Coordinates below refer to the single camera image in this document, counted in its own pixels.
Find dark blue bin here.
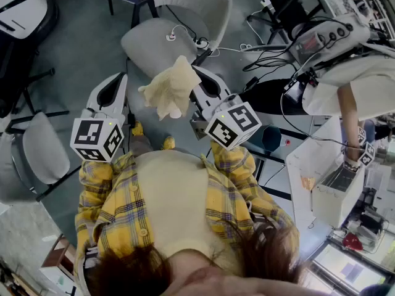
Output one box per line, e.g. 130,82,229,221
254,124,282,154

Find white robot shell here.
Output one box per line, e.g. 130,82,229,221
0,0,58,40

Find black office chair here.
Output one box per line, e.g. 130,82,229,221
0,38,70,120

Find person's left yellow shoe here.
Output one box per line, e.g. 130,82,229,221
131,120,145,138

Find grey upholstered chair with label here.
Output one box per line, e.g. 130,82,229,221
120,0,233,80

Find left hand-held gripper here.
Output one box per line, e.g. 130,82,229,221
70,72,129,163

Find cream knitted clothes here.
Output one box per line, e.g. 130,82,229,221
138,55,202,121

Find computer monitor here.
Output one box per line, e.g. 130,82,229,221
311,242,390,292

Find person's left forearm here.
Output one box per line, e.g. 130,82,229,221
78,158,115,199

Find person's torso in plaid shirt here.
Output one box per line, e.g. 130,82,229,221
73,149,302,289

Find white storage box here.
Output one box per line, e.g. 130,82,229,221
285,115,367,229

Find white cable with red plug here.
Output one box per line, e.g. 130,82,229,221
165,24,198,47

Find person's right forearm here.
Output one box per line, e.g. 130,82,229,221
211,139,257,192

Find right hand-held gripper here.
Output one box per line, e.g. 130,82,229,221
189,66,262,150

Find red bag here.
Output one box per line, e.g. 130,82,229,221
342,232,365,252

